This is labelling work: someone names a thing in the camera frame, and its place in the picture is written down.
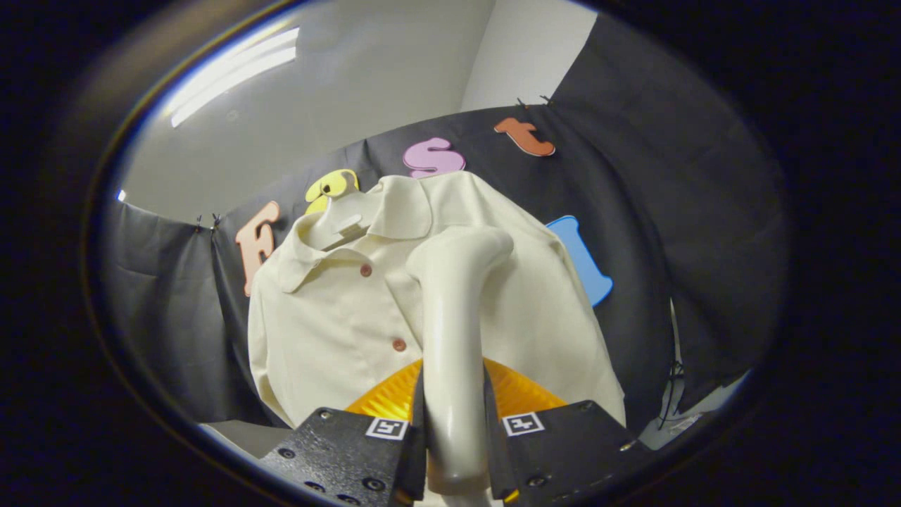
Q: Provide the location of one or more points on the grey top white cabinet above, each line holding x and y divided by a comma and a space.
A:
246, 436

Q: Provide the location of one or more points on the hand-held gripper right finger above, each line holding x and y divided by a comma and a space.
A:
563, 451

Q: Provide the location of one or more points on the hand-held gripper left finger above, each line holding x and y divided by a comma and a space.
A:
345, 458

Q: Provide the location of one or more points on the ceiling light panel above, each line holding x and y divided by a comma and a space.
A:
236, 74

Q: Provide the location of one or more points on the cream button shirt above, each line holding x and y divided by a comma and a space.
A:
331, 338

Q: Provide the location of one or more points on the white garment steamer head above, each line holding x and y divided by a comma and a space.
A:
454, 338

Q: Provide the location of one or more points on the white plastic hanger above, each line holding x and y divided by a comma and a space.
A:
345, 218

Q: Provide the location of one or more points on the black backdrop cloth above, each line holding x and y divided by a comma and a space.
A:
669, 211

